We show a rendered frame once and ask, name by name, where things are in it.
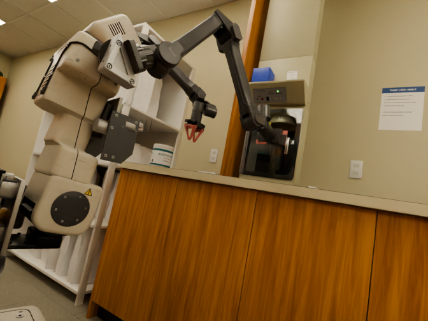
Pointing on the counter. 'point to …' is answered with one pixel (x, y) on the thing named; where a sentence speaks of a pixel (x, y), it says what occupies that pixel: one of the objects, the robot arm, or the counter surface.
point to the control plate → (270, 95)
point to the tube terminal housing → (280, 67)
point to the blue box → (262, 74)
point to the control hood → (295, 87)
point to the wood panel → (249, 51)
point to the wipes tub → (162, 155)
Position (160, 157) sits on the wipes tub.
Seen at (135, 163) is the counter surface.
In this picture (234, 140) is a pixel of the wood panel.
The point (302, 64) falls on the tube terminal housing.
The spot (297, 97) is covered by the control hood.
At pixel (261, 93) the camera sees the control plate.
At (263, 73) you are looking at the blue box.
